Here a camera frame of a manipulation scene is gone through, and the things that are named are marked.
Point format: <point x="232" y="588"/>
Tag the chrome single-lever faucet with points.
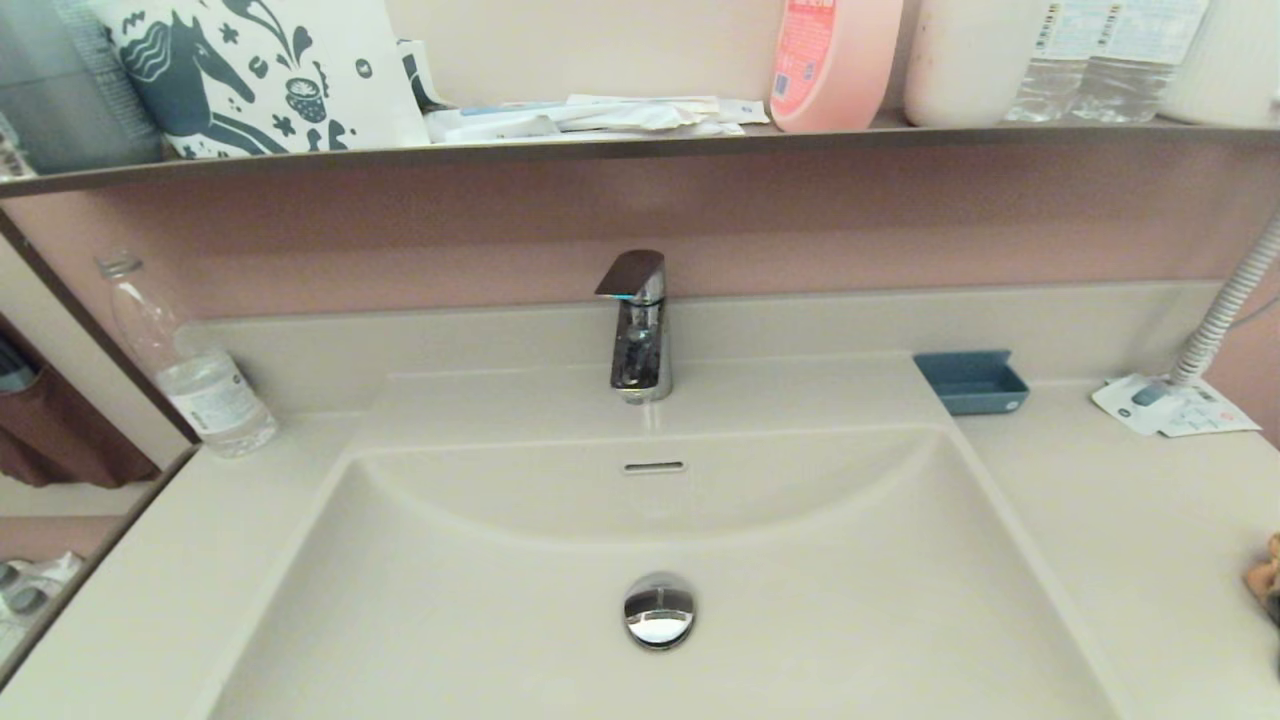
<point x="640" y="350"/>

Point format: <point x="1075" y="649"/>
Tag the orange microfibre cloth grey trim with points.
<point x="1265" y="575"/>

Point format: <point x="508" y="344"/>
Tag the white ceramic sink basin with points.
<point x="450" y="620"/>

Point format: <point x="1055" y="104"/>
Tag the chrome overflow slot cover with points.
<point x="654" y="466"/>

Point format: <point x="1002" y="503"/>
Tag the pile of white paper packets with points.
<point x="600" y="115"/>

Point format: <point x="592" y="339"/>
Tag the chrome drain stopper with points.
<point x="659" y="610"/>

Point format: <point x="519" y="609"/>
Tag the blue plastic soap dish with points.
<point x="972" y="385"/>

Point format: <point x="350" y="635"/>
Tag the pink plastic bottle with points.
<point x="830" y="60"/>

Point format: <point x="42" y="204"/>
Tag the cream plastic jar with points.
<point x="963" y="60"/>

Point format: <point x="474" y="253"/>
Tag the clear plastic water bottle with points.
<point x="200" y="390"/>

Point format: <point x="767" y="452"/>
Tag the white bag with horse print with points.
<point x="300" y="60"/>

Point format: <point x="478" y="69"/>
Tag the white packet with blue print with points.
<point x="1135" y="398"/>

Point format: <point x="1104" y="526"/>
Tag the white printed paper leaflet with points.
<point x="1212" y="412"/>

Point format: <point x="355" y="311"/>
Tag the white ribbed container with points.
<point x="1226" y="60"/>

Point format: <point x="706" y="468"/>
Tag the brown wall shelf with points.
<point x="600" y="150"/>

